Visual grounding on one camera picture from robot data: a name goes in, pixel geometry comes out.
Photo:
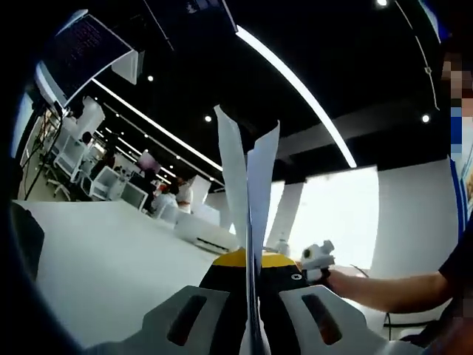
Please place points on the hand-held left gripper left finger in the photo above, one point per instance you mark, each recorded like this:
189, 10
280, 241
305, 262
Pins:
170, 325

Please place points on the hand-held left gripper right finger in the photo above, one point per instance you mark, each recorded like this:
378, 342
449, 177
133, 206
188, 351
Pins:
306, 325

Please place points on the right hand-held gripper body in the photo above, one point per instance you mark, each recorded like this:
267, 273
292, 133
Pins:
318, 257

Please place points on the white paper sheet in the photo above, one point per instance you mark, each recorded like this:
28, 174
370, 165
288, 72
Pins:
258, 192

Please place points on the person's right hand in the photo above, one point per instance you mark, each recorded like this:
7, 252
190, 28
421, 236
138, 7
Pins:
336, 283

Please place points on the white plastic bottle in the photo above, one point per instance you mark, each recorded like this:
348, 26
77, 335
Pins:
282, 247

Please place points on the white table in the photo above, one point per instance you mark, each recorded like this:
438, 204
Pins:
111, 259

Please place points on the white printer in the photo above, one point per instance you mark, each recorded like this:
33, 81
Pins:
199, 231

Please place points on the group of seated people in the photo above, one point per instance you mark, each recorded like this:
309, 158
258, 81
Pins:
162, 201

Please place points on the operator in black shirt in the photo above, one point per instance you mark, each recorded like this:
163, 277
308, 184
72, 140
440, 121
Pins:
456, 266

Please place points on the row of white office chairs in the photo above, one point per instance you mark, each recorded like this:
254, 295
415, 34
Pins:
107, 181

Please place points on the wide ceiling light strip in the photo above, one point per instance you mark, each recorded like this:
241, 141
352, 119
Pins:
303, 88

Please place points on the thin ceiling light strip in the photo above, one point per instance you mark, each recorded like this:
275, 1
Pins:
159, 124

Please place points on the ceiling air conditioner unit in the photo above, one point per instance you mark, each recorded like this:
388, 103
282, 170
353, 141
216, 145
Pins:
127, 68

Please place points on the wall poster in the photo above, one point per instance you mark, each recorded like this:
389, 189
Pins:
463, 192

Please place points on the pink wall screen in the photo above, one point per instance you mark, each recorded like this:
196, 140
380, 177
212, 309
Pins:
149, 162

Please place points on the dark monitor white frame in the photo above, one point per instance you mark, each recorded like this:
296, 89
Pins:
81, 48

